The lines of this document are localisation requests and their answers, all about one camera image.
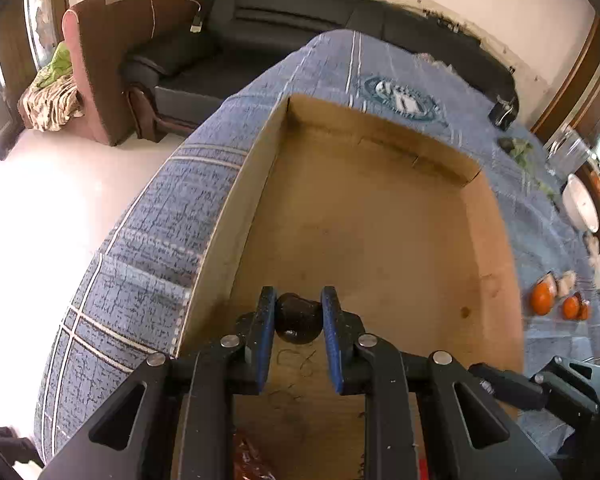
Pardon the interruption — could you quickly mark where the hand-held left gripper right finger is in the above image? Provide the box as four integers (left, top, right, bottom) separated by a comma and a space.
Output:
321, 285, 561, 480

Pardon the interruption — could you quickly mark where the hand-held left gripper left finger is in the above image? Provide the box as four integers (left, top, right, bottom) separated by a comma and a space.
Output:
40, 286, 281, 480

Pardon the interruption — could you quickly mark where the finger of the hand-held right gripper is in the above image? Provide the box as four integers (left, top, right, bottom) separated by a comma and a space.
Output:
468, 363, 549, 411

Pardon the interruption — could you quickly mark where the dark purple plum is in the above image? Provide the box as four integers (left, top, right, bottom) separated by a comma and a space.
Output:
276, 292, 325, 346

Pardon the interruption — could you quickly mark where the shallow cardboard box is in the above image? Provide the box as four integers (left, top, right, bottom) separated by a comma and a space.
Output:
172, 94, 526, 480

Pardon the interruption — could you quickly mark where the white peeled fruit chunk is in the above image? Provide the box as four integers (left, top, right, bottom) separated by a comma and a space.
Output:
555, 270, 578, 297

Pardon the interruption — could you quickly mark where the red date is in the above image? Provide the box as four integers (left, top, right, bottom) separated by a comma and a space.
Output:
232, 432, 277, 480

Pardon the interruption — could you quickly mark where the blue plaid blanket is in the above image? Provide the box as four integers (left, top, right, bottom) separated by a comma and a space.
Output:
34, 29, 600, 467

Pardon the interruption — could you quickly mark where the white bowl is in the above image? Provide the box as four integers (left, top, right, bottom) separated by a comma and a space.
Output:
562, 173, 600, 234

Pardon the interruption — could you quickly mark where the green cloth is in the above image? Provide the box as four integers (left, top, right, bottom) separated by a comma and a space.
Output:
32, 42, 74, 89
498, 136, 562, 206

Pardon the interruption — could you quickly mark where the black small device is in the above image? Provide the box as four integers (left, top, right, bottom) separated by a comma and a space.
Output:
489, 94, 519, 129

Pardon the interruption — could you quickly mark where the patterned beige blanket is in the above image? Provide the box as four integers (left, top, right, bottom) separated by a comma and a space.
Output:
19, 76, 84, 132

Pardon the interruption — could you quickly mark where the black leather sofa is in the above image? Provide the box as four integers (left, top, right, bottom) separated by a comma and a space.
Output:
120, 0, 521, 141

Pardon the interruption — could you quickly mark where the dark clutter on ledge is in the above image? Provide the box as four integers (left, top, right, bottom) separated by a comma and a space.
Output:
420, 6, 483, 41

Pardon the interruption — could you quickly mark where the brown armchair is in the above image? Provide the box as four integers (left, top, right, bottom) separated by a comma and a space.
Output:
61, 0, 218, 147

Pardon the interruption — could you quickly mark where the glass panel door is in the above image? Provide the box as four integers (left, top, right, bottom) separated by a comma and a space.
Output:
0, 0, 68, 171

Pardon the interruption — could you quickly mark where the white charger cable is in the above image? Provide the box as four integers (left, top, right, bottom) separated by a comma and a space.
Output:
145, 0, 204, 37

